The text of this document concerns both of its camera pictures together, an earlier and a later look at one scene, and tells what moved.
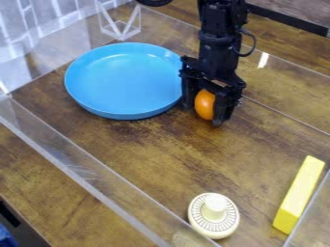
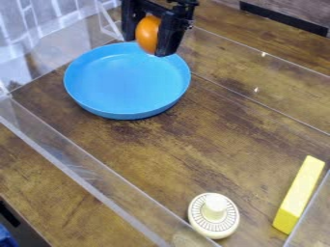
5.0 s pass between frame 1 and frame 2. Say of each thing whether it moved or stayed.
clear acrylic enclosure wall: stayed
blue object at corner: stayed
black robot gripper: moved
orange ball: moved
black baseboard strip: stayed
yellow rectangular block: stayed
